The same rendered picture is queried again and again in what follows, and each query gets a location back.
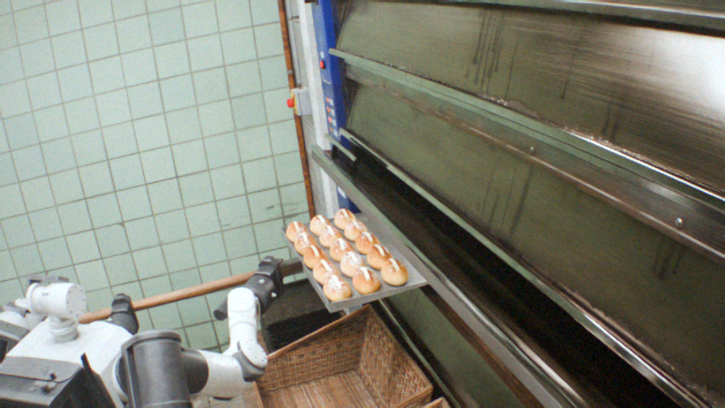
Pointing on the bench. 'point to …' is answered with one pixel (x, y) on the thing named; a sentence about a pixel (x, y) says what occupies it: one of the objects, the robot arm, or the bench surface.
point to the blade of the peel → (366, 265)
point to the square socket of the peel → (291, 266)
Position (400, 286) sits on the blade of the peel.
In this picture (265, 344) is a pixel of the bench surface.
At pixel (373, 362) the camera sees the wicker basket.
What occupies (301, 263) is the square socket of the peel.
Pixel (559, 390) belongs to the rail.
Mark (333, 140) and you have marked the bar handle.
